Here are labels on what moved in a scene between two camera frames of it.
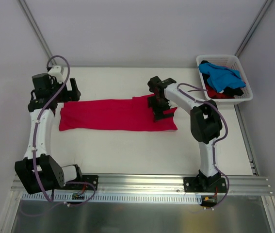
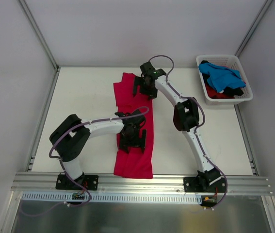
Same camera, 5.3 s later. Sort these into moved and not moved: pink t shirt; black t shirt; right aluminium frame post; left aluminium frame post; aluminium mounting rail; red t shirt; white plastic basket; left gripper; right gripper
Moved: left gripper; right gripper; pink t shirt
Not moved: black t shirt; left aluminium frame post; right aluminium frame post; red t shirt; white plastic basket; aluminium mounting rail
